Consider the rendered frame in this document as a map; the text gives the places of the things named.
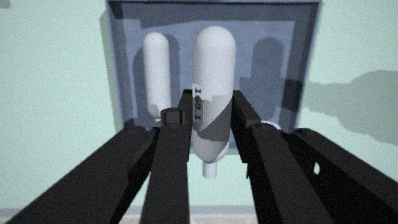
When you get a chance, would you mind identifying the blue-grey open tray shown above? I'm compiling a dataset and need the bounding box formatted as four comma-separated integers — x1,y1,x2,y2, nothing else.
105,0,323,134

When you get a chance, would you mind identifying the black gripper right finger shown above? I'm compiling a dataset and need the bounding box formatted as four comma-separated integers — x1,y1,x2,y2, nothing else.
230,90,398,224

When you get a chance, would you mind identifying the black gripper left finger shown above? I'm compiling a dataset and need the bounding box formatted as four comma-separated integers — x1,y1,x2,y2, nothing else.
5,89,192,224

